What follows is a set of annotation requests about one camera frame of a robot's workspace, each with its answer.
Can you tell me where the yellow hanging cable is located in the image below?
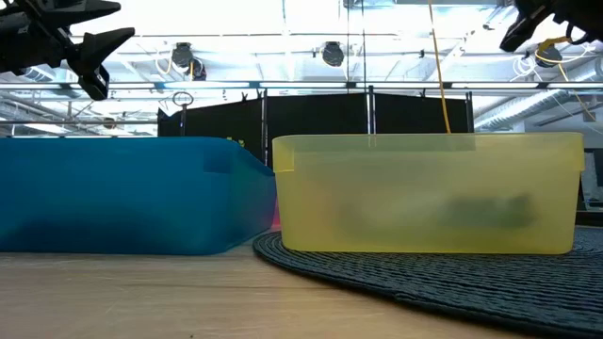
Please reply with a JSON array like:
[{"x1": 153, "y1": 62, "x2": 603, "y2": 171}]
[{"x1": 427, "y1": 0, "x2": 452, "y2": 135}]

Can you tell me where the black partition panel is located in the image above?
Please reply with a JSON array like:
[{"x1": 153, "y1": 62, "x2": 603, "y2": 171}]
[
  {"x1": 373, "y1": 90, "x2": 475, "y2": 136},
  {"x1": 156, "y1": 95, "x2": 264, "y2": 164},
  {"x1": 265, "y1": 92, "x2": 370, "y2": 167}
]

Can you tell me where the silver horizontal frame rail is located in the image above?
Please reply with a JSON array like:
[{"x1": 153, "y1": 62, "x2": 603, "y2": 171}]
[{"x1": 0, "y1": 80, "x2": 603, "y2": 91}]

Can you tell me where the black ceiling cord reel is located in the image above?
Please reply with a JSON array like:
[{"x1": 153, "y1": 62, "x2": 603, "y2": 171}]
[
  {"x1": 533, "y1": 40, "x2": 564, "y2": 69},
  {"x1": 321, "y1": 40, "x2": 346, "y2": 68},
  {"x1": 170, "y1": 41, "x2": 208, "y2": 82}
]

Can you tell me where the yellow translucent plastic bin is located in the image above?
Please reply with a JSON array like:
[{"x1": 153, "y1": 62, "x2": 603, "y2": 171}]
[{"x1": 271, "y1": 132, "x2": 586, "y2": 256}]

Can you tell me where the teal blue plastic bin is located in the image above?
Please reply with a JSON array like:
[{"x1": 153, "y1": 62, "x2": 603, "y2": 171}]
[{"x1": 0, "y1": 136, "x2": 278, "y2": 257}]

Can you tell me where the metal ring stand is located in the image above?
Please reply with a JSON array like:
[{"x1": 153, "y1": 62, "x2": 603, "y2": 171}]
[{"x1": 171, "y1": 90, "x2": 195, "y2": 137}]

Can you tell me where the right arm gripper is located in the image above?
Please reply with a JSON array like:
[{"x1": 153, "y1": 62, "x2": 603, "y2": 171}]
[{"x1": 498, "y1": 0, "x2": 603, "y2": 54}]

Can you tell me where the dark round woven mat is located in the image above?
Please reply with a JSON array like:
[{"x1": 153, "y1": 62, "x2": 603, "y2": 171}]
[{"x1": 252, "y1": 226, "x2": 603, "y2": 338}]

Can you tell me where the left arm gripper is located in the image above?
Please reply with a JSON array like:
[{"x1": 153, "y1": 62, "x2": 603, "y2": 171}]
[{"x1": 0, "y1": 0, "x2": 137, "y2": 102}]

